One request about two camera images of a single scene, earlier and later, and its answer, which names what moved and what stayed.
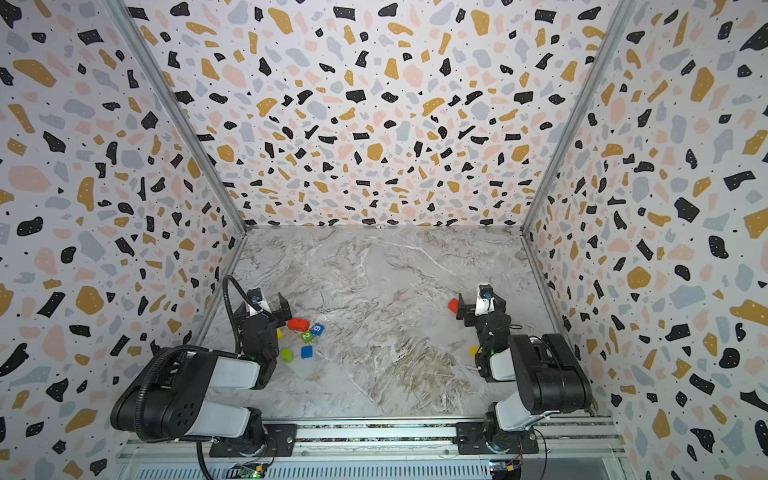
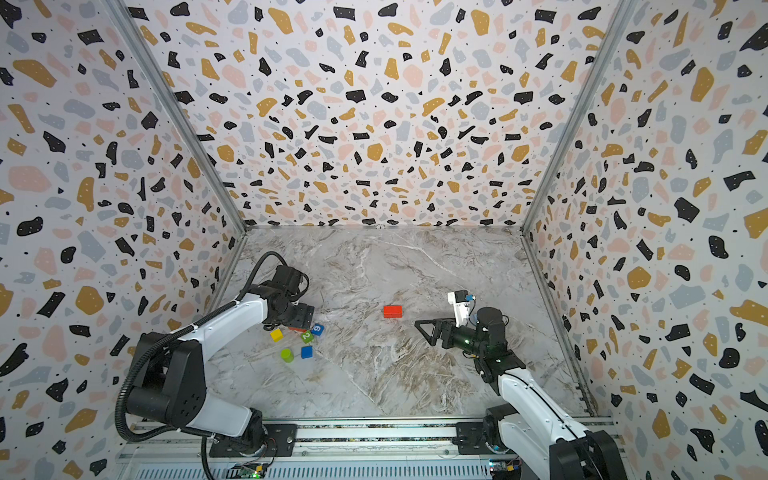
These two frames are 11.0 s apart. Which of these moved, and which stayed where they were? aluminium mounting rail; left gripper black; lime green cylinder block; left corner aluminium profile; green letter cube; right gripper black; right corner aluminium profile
Moved: left gripper black; right gripper black
Stayed: right corner aluminium profile; green letter cube; lime green cylinder block; left corner aluminium profile; aluminium mounting rail
